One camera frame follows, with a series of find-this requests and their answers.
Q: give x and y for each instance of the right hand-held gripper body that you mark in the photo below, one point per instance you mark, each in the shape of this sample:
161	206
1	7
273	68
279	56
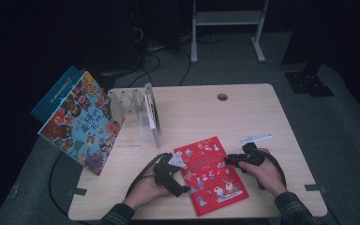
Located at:
253	157

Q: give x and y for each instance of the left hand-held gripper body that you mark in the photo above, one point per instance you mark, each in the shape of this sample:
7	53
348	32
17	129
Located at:
165	172

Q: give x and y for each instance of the red picture book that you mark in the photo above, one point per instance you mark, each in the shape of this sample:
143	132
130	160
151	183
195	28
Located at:
212	181

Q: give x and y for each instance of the white caterpillar picture book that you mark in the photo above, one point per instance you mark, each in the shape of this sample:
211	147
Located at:
151	112

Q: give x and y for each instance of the clear acrylic book rack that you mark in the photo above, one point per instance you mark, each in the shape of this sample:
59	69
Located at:
128	103

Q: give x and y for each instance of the animal pattern picture book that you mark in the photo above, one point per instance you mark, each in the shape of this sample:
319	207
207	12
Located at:
81	131

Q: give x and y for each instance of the person's right hand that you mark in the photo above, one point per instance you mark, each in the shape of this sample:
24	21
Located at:
267	178

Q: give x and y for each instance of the person's left hand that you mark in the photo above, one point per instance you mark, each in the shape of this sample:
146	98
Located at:
147	190

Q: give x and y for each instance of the grey tape piece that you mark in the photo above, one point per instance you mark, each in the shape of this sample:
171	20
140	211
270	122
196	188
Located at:
79	191
315	188

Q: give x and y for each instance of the black stand base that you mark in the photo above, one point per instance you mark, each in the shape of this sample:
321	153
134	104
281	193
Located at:
307	82
104	80

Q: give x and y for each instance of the white metal stand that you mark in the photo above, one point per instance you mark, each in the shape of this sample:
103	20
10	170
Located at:
228	18

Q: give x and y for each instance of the dark equipment cabinet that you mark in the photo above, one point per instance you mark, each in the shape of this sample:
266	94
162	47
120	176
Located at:
115	37

